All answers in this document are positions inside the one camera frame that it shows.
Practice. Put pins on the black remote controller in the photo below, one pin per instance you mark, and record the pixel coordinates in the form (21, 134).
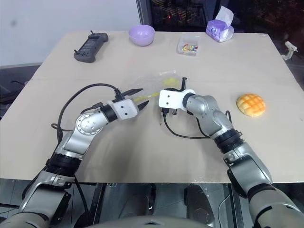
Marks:
(91, 47)

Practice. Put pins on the thin yellow strip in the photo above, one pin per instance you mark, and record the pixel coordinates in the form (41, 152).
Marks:
(145, 97)

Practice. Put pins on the colourful small clips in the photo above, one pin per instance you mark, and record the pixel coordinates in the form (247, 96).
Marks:
(189, 47)

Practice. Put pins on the white hand tool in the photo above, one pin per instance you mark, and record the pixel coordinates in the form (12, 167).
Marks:
(290, 48)

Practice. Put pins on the clear plastic box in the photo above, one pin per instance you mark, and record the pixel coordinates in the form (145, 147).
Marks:
(188, 46)

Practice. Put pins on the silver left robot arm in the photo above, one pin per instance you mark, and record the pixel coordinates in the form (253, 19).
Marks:
(83, 126)

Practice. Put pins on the dark rounded shape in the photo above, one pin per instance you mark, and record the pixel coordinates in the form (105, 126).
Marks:
(198, 202)

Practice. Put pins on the grey robot torso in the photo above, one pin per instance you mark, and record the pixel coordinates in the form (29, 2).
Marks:
(142, 222)

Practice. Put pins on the purple tissue pack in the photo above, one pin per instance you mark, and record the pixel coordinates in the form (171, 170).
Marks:
(219, 29)

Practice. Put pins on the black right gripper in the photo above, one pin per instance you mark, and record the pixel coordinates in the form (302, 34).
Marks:
(167, 110)

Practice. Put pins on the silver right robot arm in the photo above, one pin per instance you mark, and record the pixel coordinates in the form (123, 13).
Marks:
(209, 107)

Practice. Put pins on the orange pineapple bun snack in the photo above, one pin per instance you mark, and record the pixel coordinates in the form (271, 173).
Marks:
(250, 104)

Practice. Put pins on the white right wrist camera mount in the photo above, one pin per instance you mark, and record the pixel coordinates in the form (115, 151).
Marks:
(172, 98)

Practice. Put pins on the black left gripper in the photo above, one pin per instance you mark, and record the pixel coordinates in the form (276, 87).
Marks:
(138, 107)

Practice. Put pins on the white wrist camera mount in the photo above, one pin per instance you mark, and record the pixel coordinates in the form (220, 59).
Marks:
(124, 108)
(172, 98)

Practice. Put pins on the yellow snack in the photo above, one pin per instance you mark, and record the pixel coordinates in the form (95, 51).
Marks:
(171, 82)

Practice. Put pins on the clear plastic bag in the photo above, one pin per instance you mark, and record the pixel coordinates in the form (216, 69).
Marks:
(147, 83)

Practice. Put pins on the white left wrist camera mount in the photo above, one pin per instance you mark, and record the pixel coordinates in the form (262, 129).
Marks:
(124, 108)

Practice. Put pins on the purple bowl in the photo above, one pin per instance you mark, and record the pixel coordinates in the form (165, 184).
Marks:
(141, 35)

